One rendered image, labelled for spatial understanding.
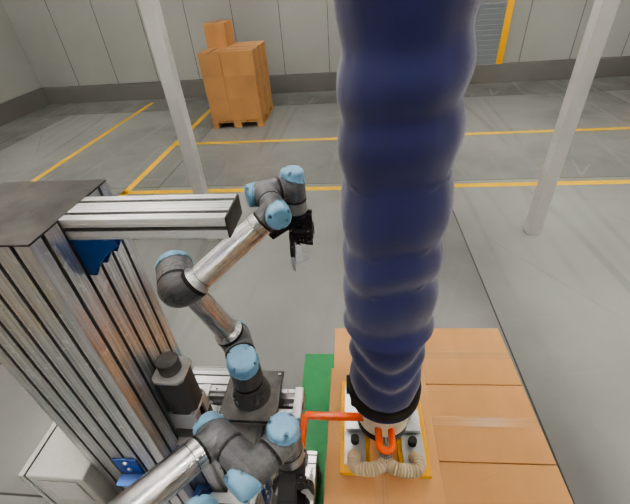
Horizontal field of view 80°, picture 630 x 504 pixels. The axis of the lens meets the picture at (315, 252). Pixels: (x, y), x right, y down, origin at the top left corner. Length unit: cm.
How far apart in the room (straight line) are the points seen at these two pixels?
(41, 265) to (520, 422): 205
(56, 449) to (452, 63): 147
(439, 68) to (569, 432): 262
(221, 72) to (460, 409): 690
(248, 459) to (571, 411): 246
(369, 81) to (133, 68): 1104
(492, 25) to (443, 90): 977
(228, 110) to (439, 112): 741
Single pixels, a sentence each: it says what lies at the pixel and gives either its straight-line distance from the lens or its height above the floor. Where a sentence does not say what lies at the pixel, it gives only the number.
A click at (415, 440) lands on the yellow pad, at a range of 142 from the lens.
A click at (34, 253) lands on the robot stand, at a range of 79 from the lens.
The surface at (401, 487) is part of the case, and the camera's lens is 153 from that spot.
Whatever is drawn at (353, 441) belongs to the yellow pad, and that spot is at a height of 110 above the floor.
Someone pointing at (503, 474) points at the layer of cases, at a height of 54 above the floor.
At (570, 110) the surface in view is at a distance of 406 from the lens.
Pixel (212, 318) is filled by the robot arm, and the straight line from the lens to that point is 140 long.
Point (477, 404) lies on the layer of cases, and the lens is 223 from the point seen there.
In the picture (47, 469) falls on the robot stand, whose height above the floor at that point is 123.
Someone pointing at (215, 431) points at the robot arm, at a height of 152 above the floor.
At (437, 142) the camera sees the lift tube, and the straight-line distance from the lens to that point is 68.
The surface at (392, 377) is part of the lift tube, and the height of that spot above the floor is 148.
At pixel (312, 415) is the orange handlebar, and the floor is 119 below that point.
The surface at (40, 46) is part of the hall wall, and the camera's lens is 1275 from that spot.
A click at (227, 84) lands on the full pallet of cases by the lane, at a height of 81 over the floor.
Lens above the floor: 236
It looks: 36 degrees down
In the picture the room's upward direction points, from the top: 5 degrees counter-clockwise
